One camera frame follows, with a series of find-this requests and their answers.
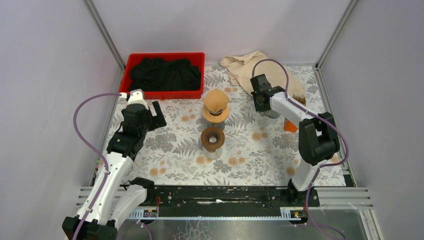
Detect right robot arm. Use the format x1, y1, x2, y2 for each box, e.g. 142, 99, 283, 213
250, 74, 340, 206

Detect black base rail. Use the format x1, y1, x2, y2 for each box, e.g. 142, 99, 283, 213
140, 185, 320, 219

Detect grey ribbed glass dripper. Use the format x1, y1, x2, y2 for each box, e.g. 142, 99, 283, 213
263, 109, 281, 119

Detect glass coffee carafe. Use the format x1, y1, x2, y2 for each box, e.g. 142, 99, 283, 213
209, 122, 225, 130

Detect light wooden ring holder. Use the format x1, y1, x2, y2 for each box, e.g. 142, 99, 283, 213
202, 105, 230, 124

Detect black cloth in bin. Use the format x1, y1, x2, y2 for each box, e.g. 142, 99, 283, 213
128, 57, 201, 92

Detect red plastic bin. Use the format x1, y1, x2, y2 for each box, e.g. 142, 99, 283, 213
119, 52, 205, 100

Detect brown paper coffee filter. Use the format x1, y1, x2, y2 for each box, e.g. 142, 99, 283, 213
203, 89, 230, 116

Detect orange coffee filter box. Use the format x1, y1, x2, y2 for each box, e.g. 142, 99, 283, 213
283, 94, 307, 133

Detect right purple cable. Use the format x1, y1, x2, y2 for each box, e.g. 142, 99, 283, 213
251, 58, 350, 240

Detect beige cloth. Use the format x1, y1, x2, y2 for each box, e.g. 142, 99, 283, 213
219, 50, 306, 98

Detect floral patterned table mat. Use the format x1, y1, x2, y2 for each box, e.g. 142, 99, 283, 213
122, 66, 301, 186

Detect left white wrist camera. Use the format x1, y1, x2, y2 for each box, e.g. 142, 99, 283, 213
119, 89, 149, 109

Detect dark wooden ring holder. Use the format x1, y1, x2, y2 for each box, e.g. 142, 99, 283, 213
200, 127, 225, 153

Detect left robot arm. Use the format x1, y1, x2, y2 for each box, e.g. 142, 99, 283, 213
62, 101, 167, 240

